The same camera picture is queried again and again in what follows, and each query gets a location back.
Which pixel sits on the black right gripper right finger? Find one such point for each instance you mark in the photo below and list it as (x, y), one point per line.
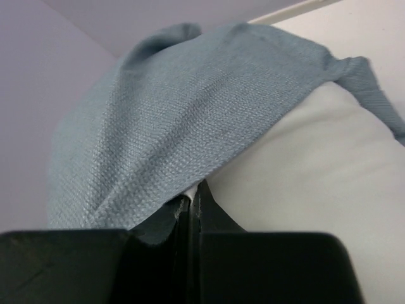
(230, 265)

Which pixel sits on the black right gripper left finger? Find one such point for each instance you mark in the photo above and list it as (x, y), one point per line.
(95, 266)

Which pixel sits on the white pillow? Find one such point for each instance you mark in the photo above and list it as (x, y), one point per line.
(332, 166)

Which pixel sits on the blue-grey fabric pillowcase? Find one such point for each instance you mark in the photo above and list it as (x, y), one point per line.
(180, 106)

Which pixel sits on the aluminium back table rail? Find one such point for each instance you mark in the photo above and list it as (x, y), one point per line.
(291, 11)

